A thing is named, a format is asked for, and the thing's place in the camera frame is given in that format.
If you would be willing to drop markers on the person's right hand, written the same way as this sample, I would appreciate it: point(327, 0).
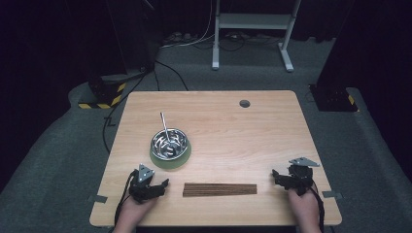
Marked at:
point(302, 207)

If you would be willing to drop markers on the black yellow striped stand base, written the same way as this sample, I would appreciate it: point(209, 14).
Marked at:
point(103, 97)

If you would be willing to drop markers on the grey tape piece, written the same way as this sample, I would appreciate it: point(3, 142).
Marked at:
point(332, 194)
point(97, 198)

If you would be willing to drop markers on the steel bowl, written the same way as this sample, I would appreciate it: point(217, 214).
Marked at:
point(169, 145)

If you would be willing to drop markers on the white metal stand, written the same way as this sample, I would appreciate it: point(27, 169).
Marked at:
point(252, 21)

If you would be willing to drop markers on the grey table grommet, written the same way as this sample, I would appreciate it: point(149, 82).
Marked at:
point(244, 103)

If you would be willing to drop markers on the row of dark wooden chopsticks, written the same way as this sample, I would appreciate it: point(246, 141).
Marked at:
point(220, 189)

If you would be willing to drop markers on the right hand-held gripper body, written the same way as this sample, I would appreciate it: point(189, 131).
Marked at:
point(299, 176)

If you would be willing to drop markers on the person's left hand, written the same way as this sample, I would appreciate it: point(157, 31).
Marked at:
point(136, 210)

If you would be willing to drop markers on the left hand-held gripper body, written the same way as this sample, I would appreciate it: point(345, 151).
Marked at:
point(142, 187)

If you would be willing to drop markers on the steel spoon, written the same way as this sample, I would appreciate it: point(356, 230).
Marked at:
point(164, 124)

